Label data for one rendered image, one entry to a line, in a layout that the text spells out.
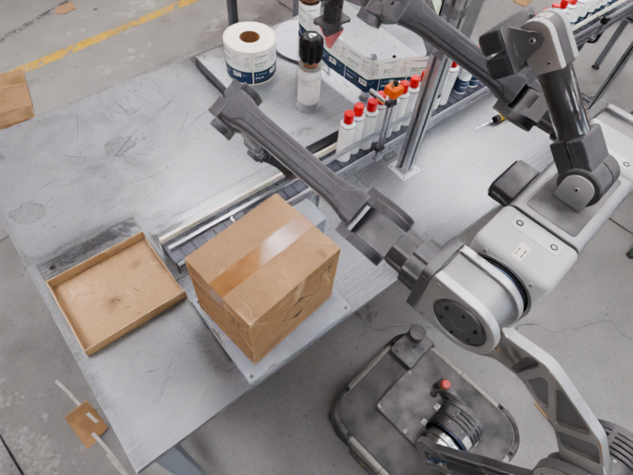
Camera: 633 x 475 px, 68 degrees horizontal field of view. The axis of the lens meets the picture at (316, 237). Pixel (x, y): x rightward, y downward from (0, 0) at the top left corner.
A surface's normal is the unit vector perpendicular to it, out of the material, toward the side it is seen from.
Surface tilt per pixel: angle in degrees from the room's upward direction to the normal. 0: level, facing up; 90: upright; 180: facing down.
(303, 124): 0
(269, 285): 0
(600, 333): 0
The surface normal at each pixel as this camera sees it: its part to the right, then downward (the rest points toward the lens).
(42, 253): 0.07, -0.55
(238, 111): -0.12, -0.06
